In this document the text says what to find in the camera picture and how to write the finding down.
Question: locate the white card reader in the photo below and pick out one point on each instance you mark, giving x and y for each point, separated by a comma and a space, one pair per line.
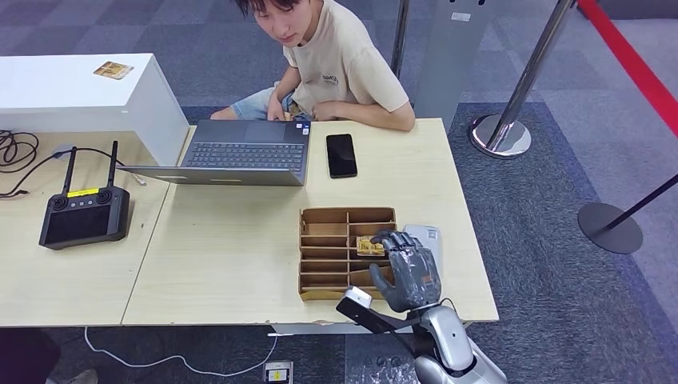
426, 233

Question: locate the person's left hand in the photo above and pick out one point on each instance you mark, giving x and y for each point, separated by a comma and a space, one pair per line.
326, 111

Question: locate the thin chrome pole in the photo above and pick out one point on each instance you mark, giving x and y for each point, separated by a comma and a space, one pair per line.
401, 32

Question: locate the black smartphone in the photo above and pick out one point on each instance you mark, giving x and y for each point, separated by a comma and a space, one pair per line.
341, 156

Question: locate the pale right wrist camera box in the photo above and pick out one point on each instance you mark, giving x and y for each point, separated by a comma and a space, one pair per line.
356, 299

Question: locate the person's left forearm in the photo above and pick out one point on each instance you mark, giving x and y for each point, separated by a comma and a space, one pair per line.
378, 116

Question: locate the person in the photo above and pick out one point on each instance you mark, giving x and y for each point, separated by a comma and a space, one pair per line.
26, 355
344, 58

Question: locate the cardboard compartment organizer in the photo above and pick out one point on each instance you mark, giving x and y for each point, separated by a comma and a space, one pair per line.
328, 254

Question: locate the grey kiosk panel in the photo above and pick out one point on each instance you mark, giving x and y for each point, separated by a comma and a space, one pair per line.
450, 63

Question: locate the chrome stanchion post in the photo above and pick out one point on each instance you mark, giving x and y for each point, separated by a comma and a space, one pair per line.
500, 135

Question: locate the white box cabinet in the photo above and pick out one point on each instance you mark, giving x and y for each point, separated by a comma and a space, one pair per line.
69, 100

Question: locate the red barrier belt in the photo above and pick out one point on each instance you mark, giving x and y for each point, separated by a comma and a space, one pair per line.
635, 63

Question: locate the black stanchion post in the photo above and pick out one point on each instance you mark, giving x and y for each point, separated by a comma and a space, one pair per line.
609, 228

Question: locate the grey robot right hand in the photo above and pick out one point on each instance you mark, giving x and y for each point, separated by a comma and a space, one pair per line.
416, 275

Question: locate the black remote controller with antennas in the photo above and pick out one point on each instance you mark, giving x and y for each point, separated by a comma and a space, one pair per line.
82, 222

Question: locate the grey open laptop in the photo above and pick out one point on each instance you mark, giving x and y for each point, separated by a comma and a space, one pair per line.
243, 156

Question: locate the steel floor socket plate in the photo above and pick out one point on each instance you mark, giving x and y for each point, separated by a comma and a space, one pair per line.
278, 373

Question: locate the person's right forearm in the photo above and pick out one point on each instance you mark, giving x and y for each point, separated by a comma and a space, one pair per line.
287, 85

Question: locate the person's right hand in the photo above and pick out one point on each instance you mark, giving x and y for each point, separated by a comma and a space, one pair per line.
277, 108

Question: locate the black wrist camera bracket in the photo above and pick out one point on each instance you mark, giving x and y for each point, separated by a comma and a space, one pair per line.
386, 322

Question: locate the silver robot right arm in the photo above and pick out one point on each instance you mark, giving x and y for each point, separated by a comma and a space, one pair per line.
455, 344

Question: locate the gold patterned card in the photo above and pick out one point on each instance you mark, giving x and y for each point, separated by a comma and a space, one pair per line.
113, 70
366, 250

